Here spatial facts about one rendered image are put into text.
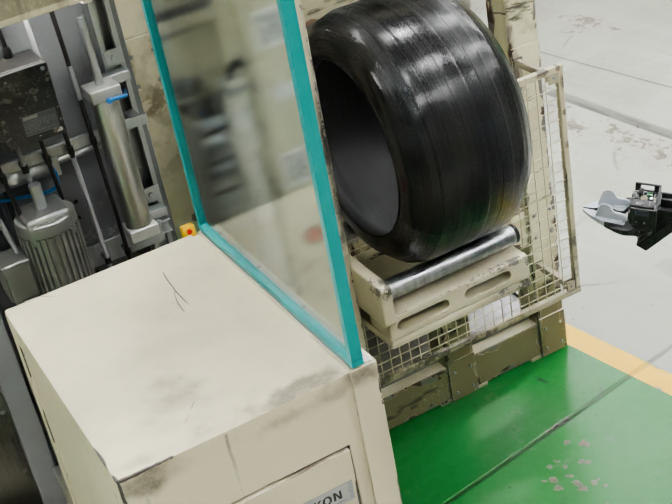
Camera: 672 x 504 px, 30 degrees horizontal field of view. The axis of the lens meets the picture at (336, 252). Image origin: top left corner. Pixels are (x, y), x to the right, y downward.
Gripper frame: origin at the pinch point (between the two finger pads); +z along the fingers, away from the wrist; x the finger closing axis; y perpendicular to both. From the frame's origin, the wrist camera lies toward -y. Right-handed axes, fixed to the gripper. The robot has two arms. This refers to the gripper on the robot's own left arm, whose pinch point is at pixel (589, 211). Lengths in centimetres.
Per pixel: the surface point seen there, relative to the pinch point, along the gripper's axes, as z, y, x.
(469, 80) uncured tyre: 23.3, 32.9, -1.2
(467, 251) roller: 24.0, -7.7, 9.2
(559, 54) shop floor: 62, -208, -258
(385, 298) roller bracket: 35.8, -1.5, 28.6
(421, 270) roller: 31.7, -5.6, 17.4
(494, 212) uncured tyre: 17.4, 6.8, 9.2
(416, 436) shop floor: 49, -113, 0
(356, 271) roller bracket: 44.0, -2.3, 22.6
